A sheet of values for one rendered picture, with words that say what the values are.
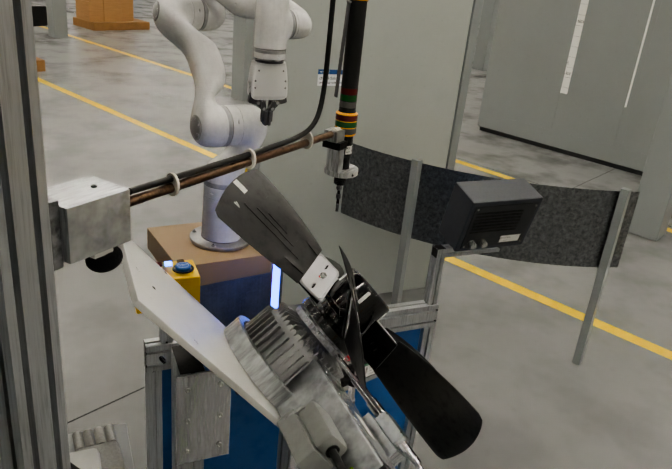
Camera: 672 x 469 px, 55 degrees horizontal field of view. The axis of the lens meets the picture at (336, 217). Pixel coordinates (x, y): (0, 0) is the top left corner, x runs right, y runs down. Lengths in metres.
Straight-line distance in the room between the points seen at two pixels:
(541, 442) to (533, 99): 5.19
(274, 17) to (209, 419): 0.97
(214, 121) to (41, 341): 1.14
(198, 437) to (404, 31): 2.50
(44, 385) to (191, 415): 0.46
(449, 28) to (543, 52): 4.16
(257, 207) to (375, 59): 2.13
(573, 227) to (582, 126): 4.28
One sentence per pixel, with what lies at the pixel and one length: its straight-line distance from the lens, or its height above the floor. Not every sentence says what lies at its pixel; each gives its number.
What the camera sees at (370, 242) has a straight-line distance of 3.66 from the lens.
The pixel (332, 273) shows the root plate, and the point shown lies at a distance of 1.33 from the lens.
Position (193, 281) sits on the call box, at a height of 1.06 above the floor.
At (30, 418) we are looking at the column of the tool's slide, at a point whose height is 1.33.
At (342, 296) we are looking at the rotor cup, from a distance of 1.29.
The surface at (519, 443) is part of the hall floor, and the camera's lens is 3.01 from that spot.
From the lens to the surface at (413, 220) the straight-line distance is 3.24.
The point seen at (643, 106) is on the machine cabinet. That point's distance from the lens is 7.24.
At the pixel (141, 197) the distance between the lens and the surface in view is 0.88.
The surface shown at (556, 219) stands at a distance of 3.21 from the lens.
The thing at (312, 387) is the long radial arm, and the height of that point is 1.12.
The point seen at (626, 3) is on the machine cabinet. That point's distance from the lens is 7.27.
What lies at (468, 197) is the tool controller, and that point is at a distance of 1.93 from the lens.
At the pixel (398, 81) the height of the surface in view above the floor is 1.27.
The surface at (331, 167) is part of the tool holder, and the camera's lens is 1.28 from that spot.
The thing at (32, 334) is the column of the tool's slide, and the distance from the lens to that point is 0.80.
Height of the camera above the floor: 1.87
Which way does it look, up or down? 23 degrees down
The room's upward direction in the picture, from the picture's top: 6 degrees clockwise
